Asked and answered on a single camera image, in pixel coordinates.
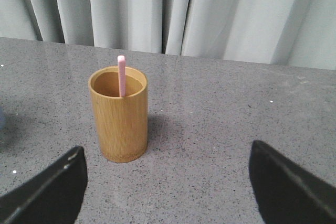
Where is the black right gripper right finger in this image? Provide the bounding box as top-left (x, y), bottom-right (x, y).
top-left (249, 141), bottom-right (335, 223)

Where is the grey-white curtain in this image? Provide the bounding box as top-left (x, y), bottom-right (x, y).
top-left (1, 0), bottom-right (335, 70)

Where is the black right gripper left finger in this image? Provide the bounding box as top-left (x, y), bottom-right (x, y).
top-left (1, 146), bottom-right (88, 223)

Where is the bamboo wooden cup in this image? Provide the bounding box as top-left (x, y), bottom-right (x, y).
top-left (88, 66), bottom-right (148, 163)

